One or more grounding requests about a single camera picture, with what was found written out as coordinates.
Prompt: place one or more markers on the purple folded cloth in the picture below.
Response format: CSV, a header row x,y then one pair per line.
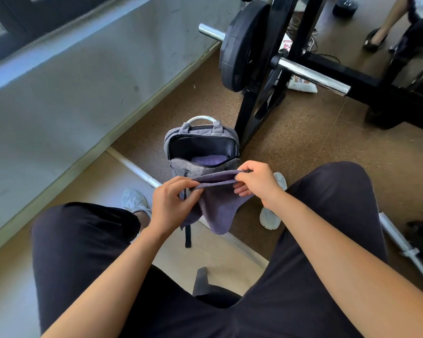
x,y
208,159

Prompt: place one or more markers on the person's white right sneaker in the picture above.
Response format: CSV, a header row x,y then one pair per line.
x,y
269,218

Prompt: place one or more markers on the person's right hand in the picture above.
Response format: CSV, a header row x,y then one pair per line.
x,y
262,183

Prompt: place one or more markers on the white metal bar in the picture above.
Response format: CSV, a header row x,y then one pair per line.
x,y
402,242

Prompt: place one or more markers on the person's white left sneaker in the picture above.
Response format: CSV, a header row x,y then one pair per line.
x,y
134,200

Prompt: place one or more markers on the person's black trousers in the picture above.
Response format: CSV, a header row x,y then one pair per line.
x,y
84,249

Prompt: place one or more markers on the person's left forearm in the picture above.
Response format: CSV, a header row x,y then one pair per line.
x,y
109,288

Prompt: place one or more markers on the person's right forearm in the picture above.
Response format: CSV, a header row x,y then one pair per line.
x,y
338,249

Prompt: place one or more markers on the person's left hand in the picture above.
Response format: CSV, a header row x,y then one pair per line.
x,y
167,207

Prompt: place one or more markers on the black seat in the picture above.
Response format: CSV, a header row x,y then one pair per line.
x,y
206,290

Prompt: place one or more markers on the person's white sneaker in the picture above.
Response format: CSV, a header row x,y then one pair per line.
x,y
269,218
134,200

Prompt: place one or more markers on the black metal weight rack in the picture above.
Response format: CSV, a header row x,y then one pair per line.
x,y
338,72

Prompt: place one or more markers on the grey backpack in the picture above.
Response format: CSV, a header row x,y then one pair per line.
x,y
178,167

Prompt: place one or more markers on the black weight plate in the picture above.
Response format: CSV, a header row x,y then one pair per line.
x,y
241,49

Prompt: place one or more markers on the person's right fingers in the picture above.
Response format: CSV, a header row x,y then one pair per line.
x,y
245,168

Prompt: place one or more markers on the dark window frame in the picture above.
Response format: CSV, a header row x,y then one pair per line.
x,y
28,17

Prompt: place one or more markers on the chrome weight storage peg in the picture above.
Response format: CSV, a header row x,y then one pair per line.
x,y
313,76
211,31

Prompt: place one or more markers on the purple towel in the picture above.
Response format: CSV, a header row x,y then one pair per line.
x,y
218,207

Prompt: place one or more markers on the person's left fingers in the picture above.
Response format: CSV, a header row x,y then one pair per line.
x,y
192,197

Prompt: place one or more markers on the white printed bag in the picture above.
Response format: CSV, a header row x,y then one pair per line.
x,y
303,84

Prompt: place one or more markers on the black dumbbell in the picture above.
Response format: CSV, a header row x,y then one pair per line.
x,y
344,6

